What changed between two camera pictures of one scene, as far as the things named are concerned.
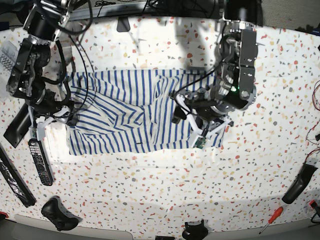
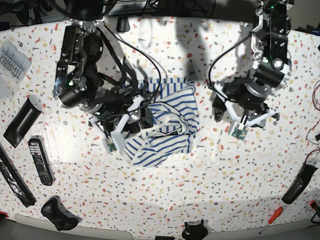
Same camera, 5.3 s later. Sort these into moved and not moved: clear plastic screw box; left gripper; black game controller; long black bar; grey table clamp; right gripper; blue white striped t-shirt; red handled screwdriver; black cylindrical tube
Moved: blue white striped t-shirt; right gripper; left gripper
Not moved: grey table clamp; red handled screwdriver; long black bar; black game controller; black cylindrical tube; clear plastic screw box
